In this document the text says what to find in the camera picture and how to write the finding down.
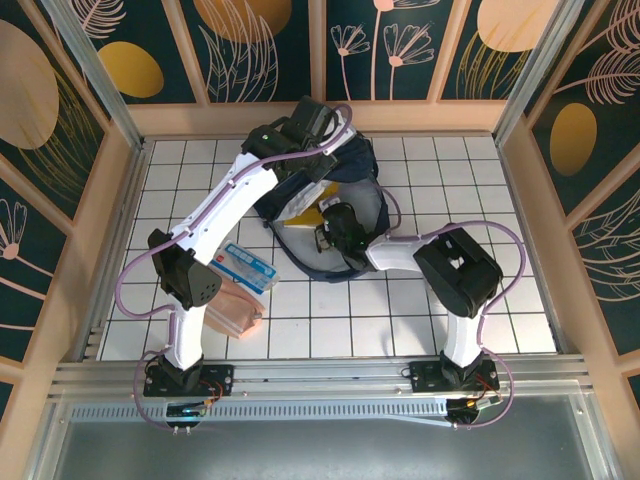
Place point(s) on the yellow padded envelope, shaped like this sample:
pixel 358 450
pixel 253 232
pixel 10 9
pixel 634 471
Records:
pixel 305 220

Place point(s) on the navy blue backpack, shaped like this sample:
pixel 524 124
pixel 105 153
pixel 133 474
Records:
pixel 370 165

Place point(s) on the blue white pencil case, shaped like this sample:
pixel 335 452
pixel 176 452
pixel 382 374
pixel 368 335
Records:
pixel 247 267

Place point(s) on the pink striped pouch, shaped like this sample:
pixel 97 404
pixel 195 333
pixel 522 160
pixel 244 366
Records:
pixel 235 310

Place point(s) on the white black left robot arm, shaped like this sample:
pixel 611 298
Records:
pixel 225 210

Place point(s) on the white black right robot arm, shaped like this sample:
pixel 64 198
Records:
pixel 390 255

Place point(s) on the aluminium mounting rail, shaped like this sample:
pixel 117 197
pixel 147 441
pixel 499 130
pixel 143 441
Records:
pixel 320 372

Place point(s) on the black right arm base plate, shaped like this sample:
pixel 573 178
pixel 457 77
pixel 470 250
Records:
pixel 425 375

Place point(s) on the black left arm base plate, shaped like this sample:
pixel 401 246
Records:
pixel 220 380

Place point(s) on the aluminium side rail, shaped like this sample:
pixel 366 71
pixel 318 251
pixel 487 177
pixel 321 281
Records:
pixel 122 235
pixel 531 240

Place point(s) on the aluminium frame post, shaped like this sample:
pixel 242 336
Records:
pixel 540 65
pixel 100 85

